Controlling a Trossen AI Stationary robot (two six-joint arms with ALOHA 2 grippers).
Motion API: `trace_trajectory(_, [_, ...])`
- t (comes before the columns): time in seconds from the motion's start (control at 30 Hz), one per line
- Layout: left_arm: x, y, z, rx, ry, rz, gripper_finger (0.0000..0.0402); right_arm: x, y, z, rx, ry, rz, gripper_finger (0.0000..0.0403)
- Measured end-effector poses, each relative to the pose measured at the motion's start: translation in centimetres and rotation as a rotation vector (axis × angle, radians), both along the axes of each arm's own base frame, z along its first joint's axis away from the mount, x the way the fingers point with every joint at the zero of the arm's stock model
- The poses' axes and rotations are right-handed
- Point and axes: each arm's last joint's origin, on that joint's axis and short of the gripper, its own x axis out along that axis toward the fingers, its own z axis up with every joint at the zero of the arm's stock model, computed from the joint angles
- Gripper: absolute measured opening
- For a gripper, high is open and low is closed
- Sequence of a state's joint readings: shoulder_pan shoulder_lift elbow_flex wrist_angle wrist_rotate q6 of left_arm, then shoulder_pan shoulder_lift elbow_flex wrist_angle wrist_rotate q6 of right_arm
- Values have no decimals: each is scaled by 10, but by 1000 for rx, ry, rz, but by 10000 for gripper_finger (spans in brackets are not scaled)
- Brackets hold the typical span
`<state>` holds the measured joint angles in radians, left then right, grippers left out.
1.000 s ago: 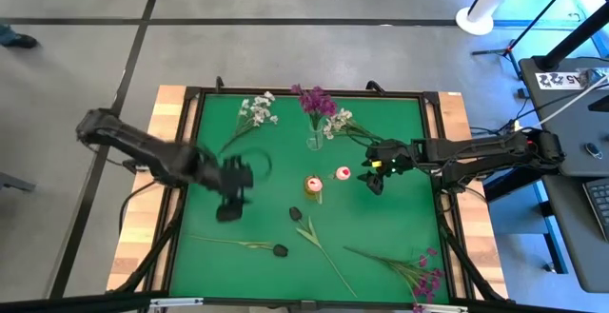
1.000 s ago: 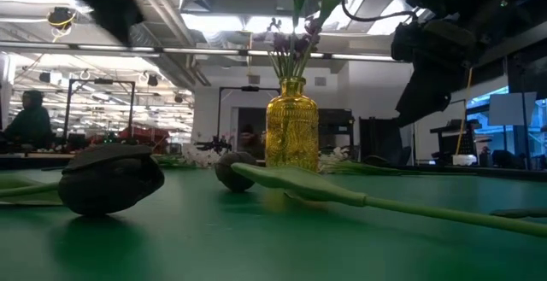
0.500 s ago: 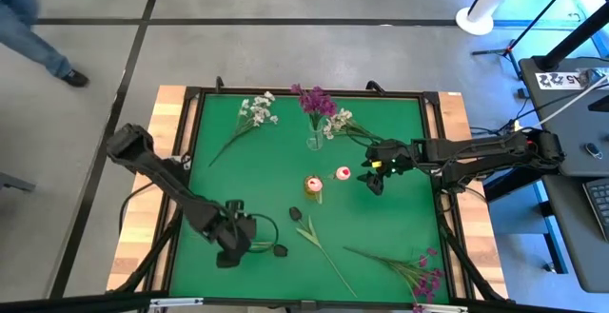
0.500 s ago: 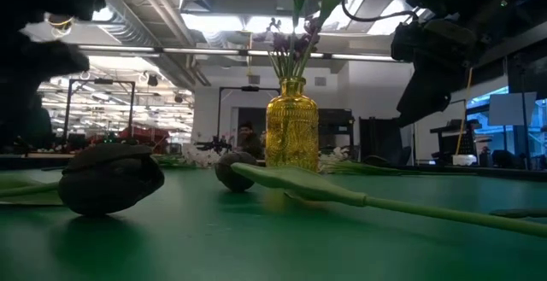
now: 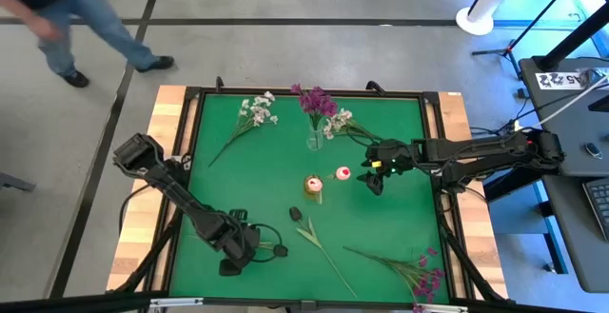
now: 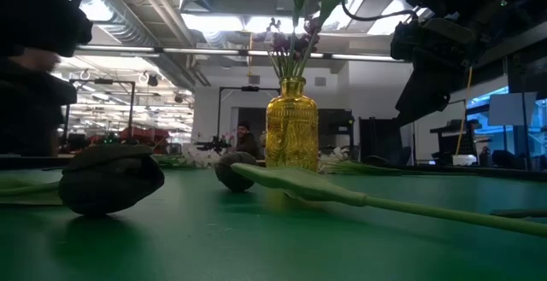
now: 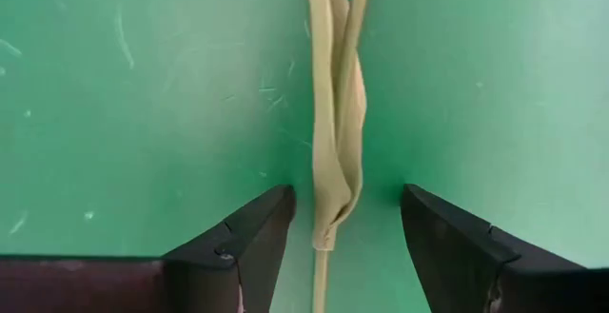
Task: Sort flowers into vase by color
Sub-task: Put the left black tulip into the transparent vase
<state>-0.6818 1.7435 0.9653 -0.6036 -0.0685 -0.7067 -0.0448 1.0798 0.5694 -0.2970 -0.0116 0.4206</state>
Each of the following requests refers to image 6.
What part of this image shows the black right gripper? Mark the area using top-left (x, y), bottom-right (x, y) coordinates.
top-left (391, 18), bottom-right (476, 127)

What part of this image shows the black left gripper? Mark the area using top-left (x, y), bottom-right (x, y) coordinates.
top-left (0, 0), bottom-right (93, 58)

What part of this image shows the black artificial tulip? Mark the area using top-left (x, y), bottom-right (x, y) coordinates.
top-left (214, 150), bottom-right (547, 238)
top-left (0, 143), bottom-right (166, 218)

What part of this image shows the yellow textured glass vase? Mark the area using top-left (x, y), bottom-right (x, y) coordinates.
top-left (264, 75), bottom-right (320, 173)

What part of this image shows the whiteboard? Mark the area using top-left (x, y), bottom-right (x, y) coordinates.
top-left (412, 101), bottom-right (467, 162)

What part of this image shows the black chair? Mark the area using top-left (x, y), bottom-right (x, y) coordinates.
top-left (358, 116), bottom-right (405, 162)

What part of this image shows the white container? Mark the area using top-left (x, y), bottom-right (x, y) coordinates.
top-left (451, 154), bottom-right (478, 167)

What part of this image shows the grey panel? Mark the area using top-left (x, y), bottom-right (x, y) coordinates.
top-left (488, 91), bottom-right (538, 127)

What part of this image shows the black cabinet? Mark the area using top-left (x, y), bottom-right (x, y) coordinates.
top-left (318, 108), bottom-right (356, 149)

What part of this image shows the person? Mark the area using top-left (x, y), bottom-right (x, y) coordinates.
top-left (233, 120), bottom-right (263, 161)
top-left (0, 48), bottom-right (79, 157)

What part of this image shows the dark green flower leaf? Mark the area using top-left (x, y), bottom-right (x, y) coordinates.
top-left (489, 208), bottom-right (547, 220)

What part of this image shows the long tube light fixture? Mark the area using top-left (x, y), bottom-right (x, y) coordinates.
top-left (74, 44), bottom-right (405, 63)

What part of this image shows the yellow hanging cable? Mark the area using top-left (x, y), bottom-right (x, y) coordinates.
top-left (455, 65), bottom-right (473, 156)

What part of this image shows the black metal camera frame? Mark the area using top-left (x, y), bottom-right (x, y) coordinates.
top-left (64, 78), bottom-right (137, 141)
top-left (216, 85), bottom-right (282, 145)

